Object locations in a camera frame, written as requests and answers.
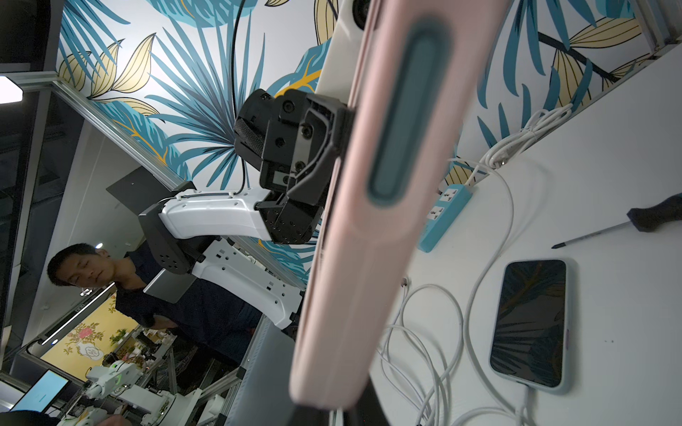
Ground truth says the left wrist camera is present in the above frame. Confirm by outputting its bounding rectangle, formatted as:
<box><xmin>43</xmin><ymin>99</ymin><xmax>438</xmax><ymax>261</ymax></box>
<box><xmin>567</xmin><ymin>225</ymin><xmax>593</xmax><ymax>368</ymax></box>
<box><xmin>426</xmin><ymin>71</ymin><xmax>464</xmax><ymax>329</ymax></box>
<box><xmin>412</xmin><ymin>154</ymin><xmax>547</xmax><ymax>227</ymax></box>
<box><xmin>315</xmin><ymin>1</ymin><xmax>383</xmax><ymax>108</ymax></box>

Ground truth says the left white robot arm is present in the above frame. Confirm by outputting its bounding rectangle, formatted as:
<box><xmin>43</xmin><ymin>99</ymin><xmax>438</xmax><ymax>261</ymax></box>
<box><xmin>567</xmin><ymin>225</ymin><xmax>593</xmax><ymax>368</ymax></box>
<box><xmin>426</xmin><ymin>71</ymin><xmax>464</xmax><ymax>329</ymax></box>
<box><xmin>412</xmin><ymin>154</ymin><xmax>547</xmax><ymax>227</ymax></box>
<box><xmin>139</xmin><ymin>90</ymin><xmax>353</xmax><ymax>329</ymax></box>

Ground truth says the left coiled white cord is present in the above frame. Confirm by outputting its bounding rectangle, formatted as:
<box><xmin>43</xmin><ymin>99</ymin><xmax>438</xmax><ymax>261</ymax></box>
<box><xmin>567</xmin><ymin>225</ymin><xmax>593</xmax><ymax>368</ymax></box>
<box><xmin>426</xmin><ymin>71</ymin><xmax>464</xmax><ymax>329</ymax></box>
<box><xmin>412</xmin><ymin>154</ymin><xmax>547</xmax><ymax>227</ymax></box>
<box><xmin>473</xmin><ymin>103</ymin><xmax>574</xmax><ymax>171</ymax></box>

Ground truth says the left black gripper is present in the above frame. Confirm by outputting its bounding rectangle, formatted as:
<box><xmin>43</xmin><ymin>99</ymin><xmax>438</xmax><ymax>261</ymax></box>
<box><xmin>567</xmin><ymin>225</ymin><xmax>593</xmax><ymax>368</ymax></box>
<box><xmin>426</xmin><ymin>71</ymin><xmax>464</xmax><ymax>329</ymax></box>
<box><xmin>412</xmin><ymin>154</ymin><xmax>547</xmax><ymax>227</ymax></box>
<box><xmin>234</xmin><ymin>89</ymin><xmax>355</xmax><ymax>244</ymax></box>

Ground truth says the black phone light case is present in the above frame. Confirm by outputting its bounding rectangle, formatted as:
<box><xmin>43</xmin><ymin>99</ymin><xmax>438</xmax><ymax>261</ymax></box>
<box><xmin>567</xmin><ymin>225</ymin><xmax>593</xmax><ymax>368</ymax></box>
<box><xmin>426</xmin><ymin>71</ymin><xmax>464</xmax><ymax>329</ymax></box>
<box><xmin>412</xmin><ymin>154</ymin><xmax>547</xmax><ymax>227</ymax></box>
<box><xmin>488</xmin><ymin>258</ymin><xmax>572</xmax><ymax>394</ymax></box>

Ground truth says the teal power strip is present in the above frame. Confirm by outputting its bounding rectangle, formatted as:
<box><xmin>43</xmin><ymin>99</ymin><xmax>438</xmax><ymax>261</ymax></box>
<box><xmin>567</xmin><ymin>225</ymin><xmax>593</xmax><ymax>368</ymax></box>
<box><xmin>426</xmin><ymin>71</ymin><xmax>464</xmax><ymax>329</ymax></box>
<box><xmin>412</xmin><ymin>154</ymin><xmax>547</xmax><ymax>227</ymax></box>
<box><xmin>417</xmin><ymin>185</ymin><xmax>472</xmax><ymax>253</ymax></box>

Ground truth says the green black screwdriver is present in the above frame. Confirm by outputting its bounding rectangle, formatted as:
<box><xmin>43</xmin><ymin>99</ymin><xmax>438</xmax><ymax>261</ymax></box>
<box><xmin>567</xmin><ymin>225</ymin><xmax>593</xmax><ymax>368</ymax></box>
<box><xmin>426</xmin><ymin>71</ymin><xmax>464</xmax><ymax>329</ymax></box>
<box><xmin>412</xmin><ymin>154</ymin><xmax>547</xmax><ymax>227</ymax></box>
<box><xmin>552</xmin><ymin>193</ymin><xmax>681</xmax><ymax>250</ymax></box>

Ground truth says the person in dark shirt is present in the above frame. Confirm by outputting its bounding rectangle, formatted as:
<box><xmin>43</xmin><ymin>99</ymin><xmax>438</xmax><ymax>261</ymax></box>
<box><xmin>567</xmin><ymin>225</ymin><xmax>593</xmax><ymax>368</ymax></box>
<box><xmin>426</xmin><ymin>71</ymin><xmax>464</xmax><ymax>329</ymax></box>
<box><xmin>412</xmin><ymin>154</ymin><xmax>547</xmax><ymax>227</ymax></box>
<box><xmin>47</xmin><ymin>242</ymin><xmax>261</xmax><ymax>365</ymax></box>

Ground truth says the white charging cable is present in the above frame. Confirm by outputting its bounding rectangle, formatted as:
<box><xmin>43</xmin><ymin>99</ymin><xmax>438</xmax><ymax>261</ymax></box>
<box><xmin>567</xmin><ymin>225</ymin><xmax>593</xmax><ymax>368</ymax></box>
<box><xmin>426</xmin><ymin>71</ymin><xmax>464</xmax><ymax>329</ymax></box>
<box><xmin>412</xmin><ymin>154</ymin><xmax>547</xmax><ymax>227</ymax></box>
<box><xmin>375</xmin><ymin>159</ymin><xmax>539</xmax><ymax>426</ymax></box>

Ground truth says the pink case phone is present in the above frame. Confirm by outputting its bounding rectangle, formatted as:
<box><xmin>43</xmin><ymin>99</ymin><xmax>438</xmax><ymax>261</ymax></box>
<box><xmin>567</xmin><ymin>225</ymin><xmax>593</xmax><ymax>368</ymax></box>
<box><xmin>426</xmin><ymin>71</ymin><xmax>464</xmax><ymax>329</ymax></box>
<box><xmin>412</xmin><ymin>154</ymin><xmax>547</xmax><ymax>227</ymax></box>
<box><xmin>289</xmin><ymin>1</ymin><xmax>510</xmax><ymax>410</ymax></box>

